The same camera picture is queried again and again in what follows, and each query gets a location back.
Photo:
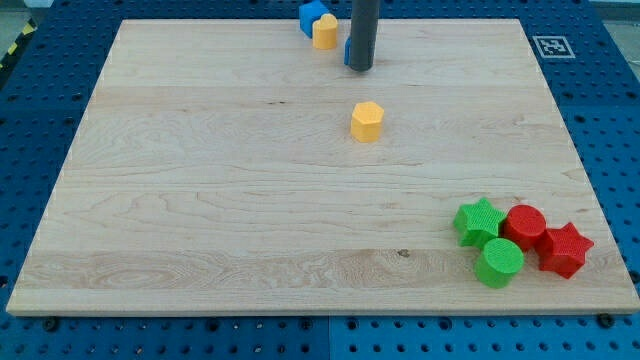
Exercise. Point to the yellow hexagon block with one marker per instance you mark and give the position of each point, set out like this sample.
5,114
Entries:
366,121

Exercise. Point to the red cylinder block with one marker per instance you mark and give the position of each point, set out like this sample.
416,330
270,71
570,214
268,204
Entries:
524,225

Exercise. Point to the blue cube block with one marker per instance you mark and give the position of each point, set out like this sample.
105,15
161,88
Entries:
309,13

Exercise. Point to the green cylinder block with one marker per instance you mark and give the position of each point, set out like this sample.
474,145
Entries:
499,261

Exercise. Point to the red star block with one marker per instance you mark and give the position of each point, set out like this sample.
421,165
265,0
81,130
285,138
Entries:
563,250

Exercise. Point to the blue block behind pusher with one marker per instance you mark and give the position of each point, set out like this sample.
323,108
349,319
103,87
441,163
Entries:
346,58

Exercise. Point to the light wooden board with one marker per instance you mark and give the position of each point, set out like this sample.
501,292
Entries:
214,173

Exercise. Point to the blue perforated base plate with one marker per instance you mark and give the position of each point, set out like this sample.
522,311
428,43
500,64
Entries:
48,89

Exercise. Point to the yellow heart block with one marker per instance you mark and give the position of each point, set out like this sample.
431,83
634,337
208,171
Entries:
324,32

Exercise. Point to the green star block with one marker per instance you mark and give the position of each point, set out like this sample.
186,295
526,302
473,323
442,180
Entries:
478,223

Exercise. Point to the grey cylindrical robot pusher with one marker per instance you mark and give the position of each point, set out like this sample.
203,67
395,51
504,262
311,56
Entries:
363,33

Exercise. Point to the white fiducial marker tag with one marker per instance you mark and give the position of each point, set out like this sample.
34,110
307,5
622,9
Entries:
553,47

